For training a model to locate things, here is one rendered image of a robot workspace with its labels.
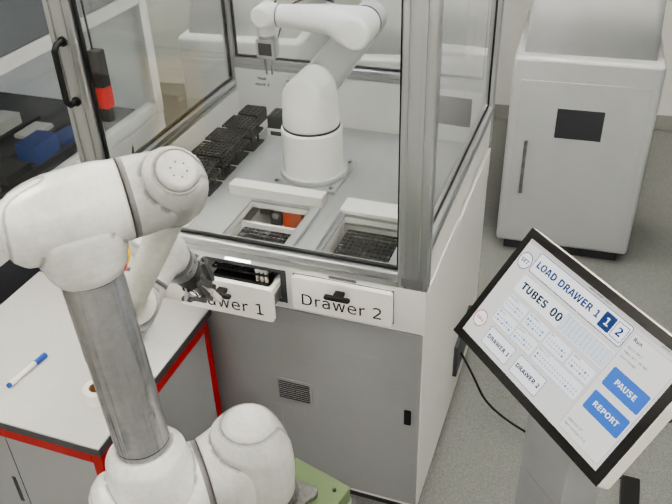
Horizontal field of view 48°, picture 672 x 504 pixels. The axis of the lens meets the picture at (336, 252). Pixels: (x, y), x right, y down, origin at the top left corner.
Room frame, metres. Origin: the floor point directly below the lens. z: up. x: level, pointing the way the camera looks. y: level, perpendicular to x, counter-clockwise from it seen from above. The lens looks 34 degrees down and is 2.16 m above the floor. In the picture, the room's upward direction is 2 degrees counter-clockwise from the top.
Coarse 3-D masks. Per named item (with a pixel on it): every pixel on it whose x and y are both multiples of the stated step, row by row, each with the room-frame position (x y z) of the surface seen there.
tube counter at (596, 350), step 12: (552, 312) 1.29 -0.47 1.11; (564, 312) 1.27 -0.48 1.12; (552, 324) 1.27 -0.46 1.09; (564, 324) 1.25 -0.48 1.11; (576, 324) 1.24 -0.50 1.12; (576, 336) 1.21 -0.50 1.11; (588, 336) 1.20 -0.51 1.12; (588, 348) 1.18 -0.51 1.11; (600, 348) 1.16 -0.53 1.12; (600, 360) 1.14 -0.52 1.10
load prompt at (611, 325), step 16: (544, 256) 1.42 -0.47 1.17; (544, 272) 1.38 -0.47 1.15; (560, 272) 1.36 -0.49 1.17; (560, 288) 1.33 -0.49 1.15; (576, 288) 1.30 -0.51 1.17; (576, 304) 1.27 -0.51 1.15; (592, 304) 1.25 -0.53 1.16; (592, 320) 1.22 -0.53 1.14; (608, 320) 1.20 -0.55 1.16; (624, 320) 1.18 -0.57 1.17; (608, 336) 1.17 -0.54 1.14; (624, 336) 1.15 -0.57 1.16
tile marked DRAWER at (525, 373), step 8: (520, 360) 1.25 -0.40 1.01; (512, 368) 1.25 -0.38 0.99; (520, 368) 1.23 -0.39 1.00; (528, 368) 1.22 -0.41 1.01; (520, 376) 1.22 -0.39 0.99; (528, 376) 1.21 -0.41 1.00; (536, 376) 1.20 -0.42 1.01; (528, 384) 1.19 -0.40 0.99; (536, 384) 1.18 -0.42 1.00; (544, 384) 1.17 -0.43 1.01; (536, 392) 1.17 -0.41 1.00
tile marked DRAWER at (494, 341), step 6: (492, 330) 1.35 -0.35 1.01; (486, 336) 1.35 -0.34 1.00; (492, 336) 1.34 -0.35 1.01; (498, 336) 1.33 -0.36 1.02; (486, 342) 1.34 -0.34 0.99; (492, 342) 1.33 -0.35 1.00; (498, 342) 1.32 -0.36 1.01; (504, 342) 1.31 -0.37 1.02; (492, 348) 1.31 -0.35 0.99; (498, 348) 1.31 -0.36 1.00; (504, 348) 1.30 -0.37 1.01; (510, 348) 1.29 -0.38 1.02; (498, 354) 1.29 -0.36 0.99; (504, 354) 1.28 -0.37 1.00; (510, 354) 1.27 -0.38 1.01; (504, 360) 1.27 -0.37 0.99
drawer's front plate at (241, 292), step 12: (180, 288) 1.75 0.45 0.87; (216, 288) 1.71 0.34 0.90; (228, 288) 1.69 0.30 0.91; (240, 288) 1.68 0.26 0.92; (252, 288) 1.67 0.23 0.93; (264, 288) 1.66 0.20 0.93; (240, 300) 1.68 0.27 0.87; (252, 300) 1.67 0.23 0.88; (264, 300) 1.66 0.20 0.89; (228, 312) 1.70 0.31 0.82; (240, 312) 1.68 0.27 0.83; (252, 312) 1.67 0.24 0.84; (264, 312) 1.66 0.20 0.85
